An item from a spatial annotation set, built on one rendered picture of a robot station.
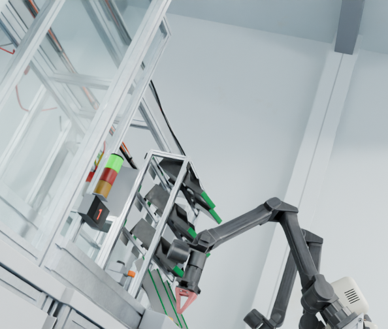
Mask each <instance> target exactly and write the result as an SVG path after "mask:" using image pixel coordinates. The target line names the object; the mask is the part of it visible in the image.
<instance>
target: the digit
mask: <svg viewBox="0 0 388 329"><path fill-rule="evenodd" d="M104 210H105V207H104V206H103V204H102V203H101V202H100V203H99V205H98V208H97V210H96V212H95V215H94V216H93V219H94V220H95V221H96V222H97V223H98V224H99V221H100V220H101V217H102V215H103V213H104Z"/></svg>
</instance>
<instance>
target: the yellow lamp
mask: <svg viewBox="0 0 388 329"><path fill-rule="evenodd" d="M111 188H112V186H111V184H109V183H108V182H106V181H103V180H99V181H98V182H97V185H96V186H95V188H94V190H93V193H97V194H100V195H103V196H104V197H105V198H107V196H108V194H109V192H110V190H111Z"/></svg>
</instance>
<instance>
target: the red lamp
mask: <svg viewBox="0 0 388 329"><path fill-rule="evenodd" d="M117 175H118V173H117V172H116V171H115V170H114V169H112V168H109V167H104V169H103V171H102V174H101V176H100V178H99V180H103V181H106V182H108V183H109V184H111V186H112V185H113V183H114V181H115V179H116V176H117Z"/></svg>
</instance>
